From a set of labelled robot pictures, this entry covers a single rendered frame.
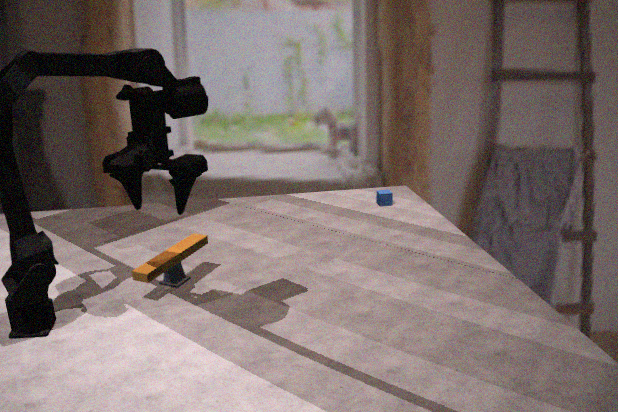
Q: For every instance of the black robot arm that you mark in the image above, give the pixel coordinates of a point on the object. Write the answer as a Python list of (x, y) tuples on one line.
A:
[(30, 311)]

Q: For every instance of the orange bar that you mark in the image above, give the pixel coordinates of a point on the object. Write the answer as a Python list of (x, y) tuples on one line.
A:
[(166, 260)]

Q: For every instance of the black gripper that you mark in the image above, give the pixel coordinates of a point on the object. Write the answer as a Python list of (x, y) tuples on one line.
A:
[(184, 169)]

